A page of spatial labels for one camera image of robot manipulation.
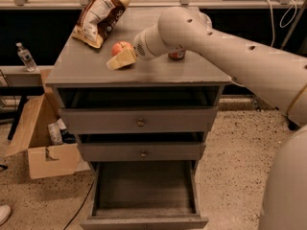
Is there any white cable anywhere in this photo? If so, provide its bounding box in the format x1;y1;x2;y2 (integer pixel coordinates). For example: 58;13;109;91
264;0;298;48

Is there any grey top drawer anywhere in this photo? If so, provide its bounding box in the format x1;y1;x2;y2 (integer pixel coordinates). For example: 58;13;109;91
59;87;217;134

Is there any red soda can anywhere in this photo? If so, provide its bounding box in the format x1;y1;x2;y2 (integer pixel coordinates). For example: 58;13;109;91
168;50;186;60

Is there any grey drawer cabinet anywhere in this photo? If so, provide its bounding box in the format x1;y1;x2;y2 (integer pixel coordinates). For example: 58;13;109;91
44;6;232;230

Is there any brown chip bag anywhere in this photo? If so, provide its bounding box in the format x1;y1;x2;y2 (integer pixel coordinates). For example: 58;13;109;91
72;0;131;49

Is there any black floor cable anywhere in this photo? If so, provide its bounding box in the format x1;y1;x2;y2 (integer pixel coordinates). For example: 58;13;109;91
62;179;96;230

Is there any clear water bottle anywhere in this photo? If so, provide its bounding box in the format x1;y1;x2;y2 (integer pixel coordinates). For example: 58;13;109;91
16;42;36;72

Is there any can inside cardboard box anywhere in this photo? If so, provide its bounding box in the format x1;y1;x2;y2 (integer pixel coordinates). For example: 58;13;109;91
48;123;63;146

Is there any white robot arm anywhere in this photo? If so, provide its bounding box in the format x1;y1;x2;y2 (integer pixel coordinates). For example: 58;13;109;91
106;7;307;230

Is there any grey middle drawer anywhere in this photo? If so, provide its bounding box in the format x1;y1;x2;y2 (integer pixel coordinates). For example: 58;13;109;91
78;135;205;162

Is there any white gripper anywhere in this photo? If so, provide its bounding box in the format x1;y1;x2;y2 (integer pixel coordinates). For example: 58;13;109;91
106;25;171;70

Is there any open cardboard box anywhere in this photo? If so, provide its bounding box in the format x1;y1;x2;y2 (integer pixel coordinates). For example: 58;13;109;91
5;70;89;179

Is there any grey bottom drawer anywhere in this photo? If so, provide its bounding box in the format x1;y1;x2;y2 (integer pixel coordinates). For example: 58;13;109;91
81;161;208;230

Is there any grey drawer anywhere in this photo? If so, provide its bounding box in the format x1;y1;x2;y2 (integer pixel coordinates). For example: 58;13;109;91
59;87;217;134
78;135;205;162
81;161;208;230

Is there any red apple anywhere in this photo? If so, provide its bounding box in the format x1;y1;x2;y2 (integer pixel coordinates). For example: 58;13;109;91
111;41;133;57

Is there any white shoe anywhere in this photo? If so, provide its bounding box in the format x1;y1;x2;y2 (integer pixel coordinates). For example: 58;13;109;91
0;205;12;225

